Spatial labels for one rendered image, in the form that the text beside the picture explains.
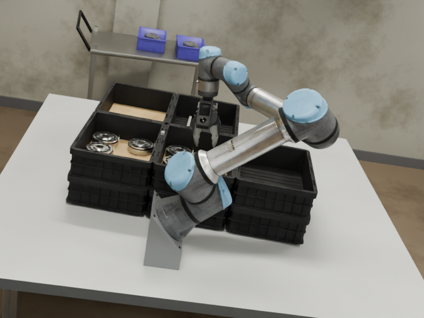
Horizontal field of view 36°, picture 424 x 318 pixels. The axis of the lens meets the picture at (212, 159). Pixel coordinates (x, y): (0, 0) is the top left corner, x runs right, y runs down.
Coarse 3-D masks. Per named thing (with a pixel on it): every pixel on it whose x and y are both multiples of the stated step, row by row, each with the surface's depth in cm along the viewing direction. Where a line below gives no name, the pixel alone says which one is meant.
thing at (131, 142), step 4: (132, 140) 263; (144, 140) 265; (148, 140) 265; (132, 144) 260; (136, 144) 259; (148, 144) 261; (152, 144) 262; (136, 148) 257; (140, 148) 257; (144, 148) 257; (148, 148) 258
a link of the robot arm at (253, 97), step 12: (252, 84) 225; (240, 96) 224; (252, 96) 221; (264, 96) 218; (252, 108) 223; (264, 108) 216; (276, 108) 212; (336, 132) 194; (312, 144) 196; (324, 144) 195
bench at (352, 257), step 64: (64, 128) 301; (0, 192) 239; (64, 192) 247; (320, 192) 287; (0, 256) 204; (64, 256) 210; (128, 256) 216; (192, 256) 223; (256, 256) 230; (320, 256) 238; (384, 256) 246
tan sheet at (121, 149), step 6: (120, 144) 264; (126, 144) 265; (114, 150) 258; (120, 150) 259; (126, 150) 260; (126, 156) 255; (132, 156) 256; (138, 156) 257; (144, 156) 258; (150, 156) 259
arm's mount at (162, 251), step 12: (156, 216) 209; (156, 228) 207; (156, 240) 209; (168, 240) 209; (180, 240) 217; (156, 252) 211; (168, 252) 211; (180, 252) 211; (144, 264) 213; (156, 264) 213; (168, 264) 213
